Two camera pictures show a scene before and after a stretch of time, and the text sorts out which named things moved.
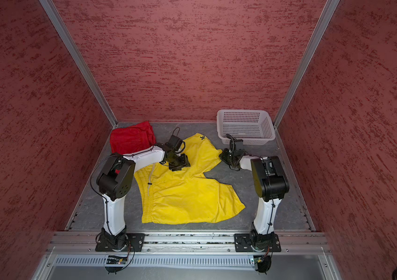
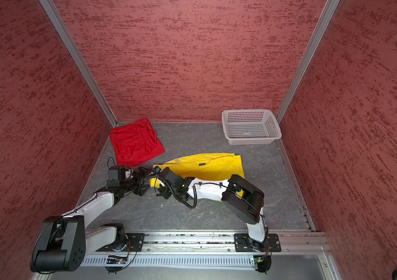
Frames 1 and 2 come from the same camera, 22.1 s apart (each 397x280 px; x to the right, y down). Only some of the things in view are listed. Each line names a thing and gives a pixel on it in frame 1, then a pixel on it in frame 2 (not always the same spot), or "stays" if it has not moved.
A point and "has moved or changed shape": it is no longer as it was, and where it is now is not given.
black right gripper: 223,156 -> 166,195
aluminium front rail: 187,242 stays
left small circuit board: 114,259 stays
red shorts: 127,140 stays
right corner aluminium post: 330,6 stays
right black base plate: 245,242 stays
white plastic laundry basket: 254,127 has moved or changed shape
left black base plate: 124,242 stays
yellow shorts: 187,195 has moved or changed shape
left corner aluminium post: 54,14 stays
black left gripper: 184,163 -> 140,178
